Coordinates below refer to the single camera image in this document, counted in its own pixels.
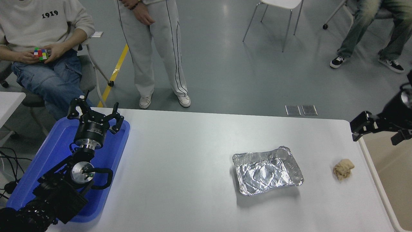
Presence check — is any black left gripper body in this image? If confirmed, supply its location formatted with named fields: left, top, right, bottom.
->
left=74, top=114, right=111, bottom=149

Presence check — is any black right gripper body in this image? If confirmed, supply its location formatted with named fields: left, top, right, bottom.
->
left=377, top=83, right=412, bottom=133

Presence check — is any colourful puzzle cube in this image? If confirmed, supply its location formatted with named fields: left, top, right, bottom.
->
left=34, top=48, right=49, bottom=61

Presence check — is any person's left hand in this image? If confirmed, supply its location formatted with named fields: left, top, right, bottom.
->
left=43, top=43, right=70, bottom=64
left=118, top=0, right=139, bottom=11

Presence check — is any person's right hand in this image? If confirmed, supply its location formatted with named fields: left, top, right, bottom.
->
left=13, top=50, right=41, bottom=64
left=131, top=3, right=155, bottom=25

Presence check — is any grey wheeled chair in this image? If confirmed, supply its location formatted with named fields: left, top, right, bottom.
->
left=0, top=37, right=115, bottom=139

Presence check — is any blue plastic tray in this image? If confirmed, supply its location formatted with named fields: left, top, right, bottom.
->
left=6, top=116, right=130, bottom=223

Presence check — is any large pale bin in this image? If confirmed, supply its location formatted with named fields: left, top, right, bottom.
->
left=352, top=120, right=412, bottom=232

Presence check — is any crumpled tan paper ball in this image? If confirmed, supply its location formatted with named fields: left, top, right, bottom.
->
left=333, top=159, right=355, bottom=180

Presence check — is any yellow floor tape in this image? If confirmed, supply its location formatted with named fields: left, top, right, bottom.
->
left=98, top=44, right=129, bottom=108

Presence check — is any small white table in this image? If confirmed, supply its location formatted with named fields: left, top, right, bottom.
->
left=0, top=92, right=26, bottom=129

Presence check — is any person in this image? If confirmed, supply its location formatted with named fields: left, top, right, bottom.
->
left=114, top=0, right=191, bottom=109
left=330, top=0, right=412, bottom=74
left=0, top=0, right=96, bottom=120

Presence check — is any grey chair with white legs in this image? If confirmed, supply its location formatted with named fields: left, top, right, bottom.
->
left=323, top=0, right=395, bottom=30

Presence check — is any silver foil tray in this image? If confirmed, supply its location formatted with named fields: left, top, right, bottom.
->
left=232, top=146, right=304, bottom=196

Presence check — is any white chair with metal legs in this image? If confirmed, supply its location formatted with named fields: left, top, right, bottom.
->
left=242, top=0, right=304, bottom=53

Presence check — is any black cable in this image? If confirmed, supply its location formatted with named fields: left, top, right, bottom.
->
left=0, top=147, right=33, bottom=200

